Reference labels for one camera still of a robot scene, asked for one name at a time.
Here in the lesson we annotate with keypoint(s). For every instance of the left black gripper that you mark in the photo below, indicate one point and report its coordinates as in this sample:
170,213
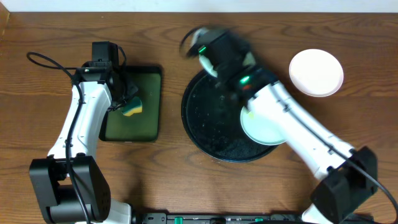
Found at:
125,94

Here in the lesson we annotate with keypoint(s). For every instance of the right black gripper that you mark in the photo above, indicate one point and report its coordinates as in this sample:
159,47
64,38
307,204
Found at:
222,75

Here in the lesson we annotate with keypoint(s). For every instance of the yellow green sponge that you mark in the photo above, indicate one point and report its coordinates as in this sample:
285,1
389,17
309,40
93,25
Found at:
134,106

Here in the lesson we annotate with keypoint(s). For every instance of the white plate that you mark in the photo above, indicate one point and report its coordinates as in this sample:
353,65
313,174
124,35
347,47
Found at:
316,73

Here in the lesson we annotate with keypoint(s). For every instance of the mint green plate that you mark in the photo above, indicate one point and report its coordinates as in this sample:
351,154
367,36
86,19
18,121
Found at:
259,129
205,62

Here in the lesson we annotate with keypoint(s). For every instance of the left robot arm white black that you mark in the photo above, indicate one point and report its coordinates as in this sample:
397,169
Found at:
68,184

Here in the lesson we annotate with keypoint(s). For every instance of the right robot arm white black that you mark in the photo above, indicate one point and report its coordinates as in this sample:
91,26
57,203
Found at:
347,176

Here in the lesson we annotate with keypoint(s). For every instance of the rectangular black tray green liquid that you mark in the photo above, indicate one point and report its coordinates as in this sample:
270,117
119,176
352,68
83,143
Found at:
143,126

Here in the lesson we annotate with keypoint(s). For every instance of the round black tray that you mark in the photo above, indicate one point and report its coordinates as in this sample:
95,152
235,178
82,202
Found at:
213,123

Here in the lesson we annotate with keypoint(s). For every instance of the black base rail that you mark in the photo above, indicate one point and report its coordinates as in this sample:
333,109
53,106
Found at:
163,218

